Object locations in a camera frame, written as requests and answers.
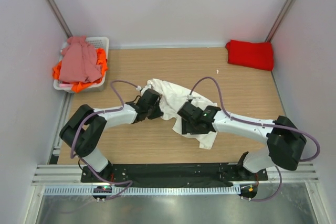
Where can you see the white plastic laundry basket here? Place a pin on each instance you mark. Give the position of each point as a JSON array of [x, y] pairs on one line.
[[99, 43]]

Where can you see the white slotted cable duct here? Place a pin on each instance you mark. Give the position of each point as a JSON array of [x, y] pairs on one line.
[[103, 190]]

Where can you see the aluminium frame rail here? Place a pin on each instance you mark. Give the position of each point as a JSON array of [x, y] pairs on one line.
[[71, 174]]

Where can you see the folded red t-shirt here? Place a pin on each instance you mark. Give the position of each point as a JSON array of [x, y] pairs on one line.
[[253, 55]]

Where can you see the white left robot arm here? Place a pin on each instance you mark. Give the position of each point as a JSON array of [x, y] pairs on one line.
[[84, 129]]

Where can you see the orange t-shirt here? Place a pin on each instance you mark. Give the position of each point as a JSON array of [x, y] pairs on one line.
[[77, 87]]

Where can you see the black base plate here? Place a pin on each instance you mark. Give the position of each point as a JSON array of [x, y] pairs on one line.
[[203, 175]]

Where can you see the pink t-shirt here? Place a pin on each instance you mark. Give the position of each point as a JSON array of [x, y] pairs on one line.
[[79, 63]]

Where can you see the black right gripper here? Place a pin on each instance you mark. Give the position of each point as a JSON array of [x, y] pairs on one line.
[[186, 128]]

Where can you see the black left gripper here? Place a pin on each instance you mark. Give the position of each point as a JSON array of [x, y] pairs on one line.
[[158, 113]]

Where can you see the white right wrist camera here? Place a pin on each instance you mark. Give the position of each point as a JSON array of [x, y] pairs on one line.
[[191, 97]]

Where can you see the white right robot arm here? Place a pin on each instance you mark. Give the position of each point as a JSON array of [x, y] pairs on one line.
[[283, 145]]

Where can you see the white printed t-shirt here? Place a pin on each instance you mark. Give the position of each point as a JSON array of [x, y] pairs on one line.
[[173, 96]]

